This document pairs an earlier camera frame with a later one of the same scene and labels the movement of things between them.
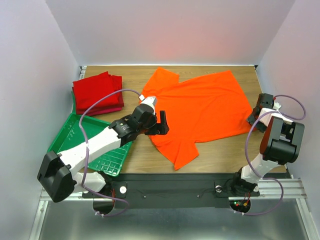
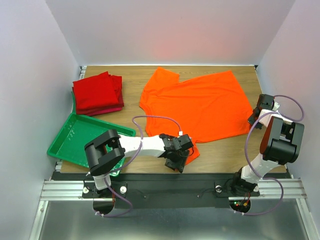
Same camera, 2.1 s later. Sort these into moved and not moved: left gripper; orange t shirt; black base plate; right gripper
Moved: left gripper
Not moved: black base plate; right gripper; orange t shirt
